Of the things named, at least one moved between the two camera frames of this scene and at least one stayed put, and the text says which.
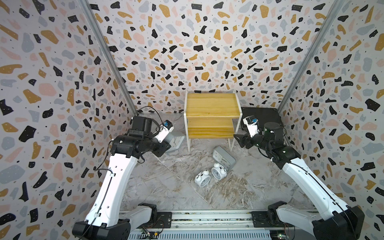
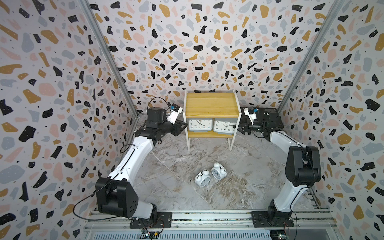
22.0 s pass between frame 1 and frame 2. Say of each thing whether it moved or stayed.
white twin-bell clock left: stayed
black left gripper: moved
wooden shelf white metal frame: stayed
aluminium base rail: stayed
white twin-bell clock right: stayed
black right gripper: moved
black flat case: stayed
